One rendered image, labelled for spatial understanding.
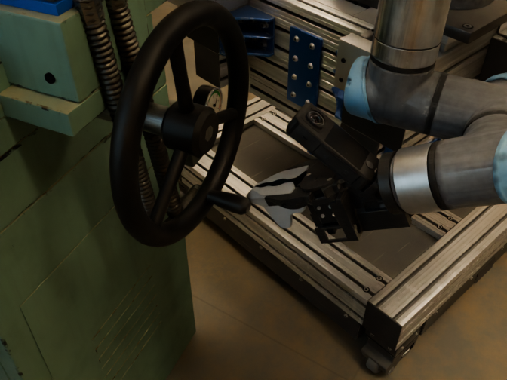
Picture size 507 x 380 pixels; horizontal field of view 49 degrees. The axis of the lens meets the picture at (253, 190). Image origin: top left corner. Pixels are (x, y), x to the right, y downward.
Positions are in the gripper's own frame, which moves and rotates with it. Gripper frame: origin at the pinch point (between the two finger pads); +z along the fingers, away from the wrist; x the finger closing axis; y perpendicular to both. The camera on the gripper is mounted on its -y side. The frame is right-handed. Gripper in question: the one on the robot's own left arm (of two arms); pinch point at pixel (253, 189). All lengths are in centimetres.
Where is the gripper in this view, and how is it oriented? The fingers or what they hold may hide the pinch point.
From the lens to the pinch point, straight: 73.6
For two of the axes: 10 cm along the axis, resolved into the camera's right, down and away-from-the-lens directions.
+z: -7.9, 1.3, 6.0
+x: 4.3, -5.7, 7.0
